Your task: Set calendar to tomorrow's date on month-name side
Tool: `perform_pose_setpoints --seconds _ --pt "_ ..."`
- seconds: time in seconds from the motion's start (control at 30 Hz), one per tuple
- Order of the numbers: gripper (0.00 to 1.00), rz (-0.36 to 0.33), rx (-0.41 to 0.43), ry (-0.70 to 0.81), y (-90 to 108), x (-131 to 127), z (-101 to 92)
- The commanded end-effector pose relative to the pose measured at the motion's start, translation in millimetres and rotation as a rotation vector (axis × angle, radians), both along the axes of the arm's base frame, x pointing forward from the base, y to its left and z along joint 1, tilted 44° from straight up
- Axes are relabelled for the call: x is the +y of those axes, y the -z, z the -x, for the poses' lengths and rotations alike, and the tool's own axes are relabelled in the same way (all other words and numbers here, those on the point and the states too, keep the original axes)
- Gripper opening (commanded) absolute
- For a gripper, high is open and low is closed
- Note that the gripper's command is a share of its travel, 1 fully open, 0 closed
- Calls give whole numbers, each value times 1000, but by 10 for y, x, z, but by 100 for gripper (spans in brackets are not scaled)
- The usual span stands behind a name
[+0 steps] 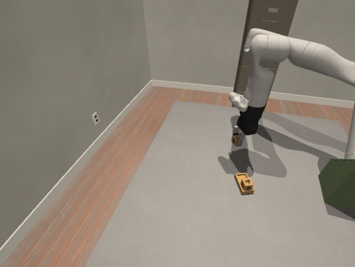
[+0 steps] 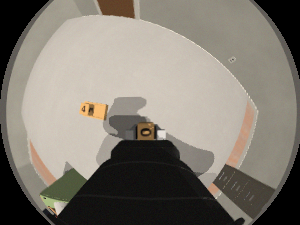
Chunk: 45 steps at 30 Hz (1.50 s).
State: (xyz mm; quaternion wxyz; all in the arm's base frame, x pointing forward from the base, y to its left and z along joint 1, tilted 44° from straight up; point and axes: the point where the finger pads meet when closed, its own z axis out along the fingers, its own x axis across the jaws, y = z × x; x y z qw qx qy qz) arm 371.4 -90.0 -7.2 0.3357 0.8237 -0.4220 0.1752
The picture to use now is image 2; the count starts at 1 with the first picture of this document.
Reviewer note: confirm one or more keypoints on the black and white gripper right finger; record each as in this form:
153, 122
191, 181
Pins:
161, 133

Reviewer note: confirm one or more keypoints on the small wooden tray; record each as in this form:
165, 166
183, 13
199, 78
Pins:
100, 111

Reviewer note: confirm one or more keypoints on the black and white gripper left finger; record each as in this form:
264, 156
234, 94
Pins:
131, 134

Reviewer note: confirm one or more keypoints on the wooden number cube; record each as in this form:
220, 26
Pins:
86, 109
145, 131

